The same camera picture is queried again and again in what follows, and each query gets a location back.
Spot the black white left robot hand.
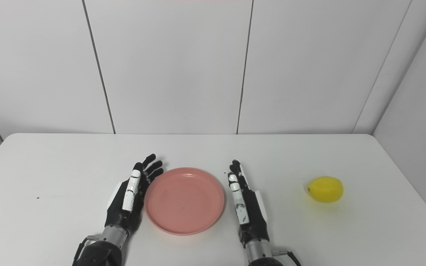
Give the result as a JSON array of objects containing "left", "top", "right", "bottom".
[{"left": 104, "top": 153, "right": 165, "bottom": 232}]

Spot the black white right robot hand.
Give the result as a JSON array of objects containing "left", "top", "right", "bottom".
[{"left": 227, "top": 159, "right": 271, "bottom": 243}]

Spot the pink round plate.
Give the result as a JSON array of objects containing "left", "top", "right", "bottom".
[{"left": 144, "top": 167, "right": 226, "bottom": 236}]

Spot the yellow lemon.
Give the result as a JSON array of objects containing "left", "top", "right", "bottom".
[{"left": 307, "top": 176, "right": 344, "bottom": 204}]

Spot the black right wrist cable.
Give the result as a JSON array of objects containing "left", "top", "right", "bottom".
[{"left": 272, "top": 249, "right": 302, "bottom": 266}]

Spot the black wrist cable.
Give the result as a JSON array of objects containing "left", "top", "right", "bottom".
[
  {"left": 71, "top": 234, "right": 101, "bottom": 266},
  {"left": 272, "top": 249, "right": 302, "bottom": 266}
]

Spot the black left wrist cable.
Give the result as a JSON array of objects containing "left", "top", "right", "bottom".
[{"left": 71, "top": 234, "right": 101, "bottom": 266}]

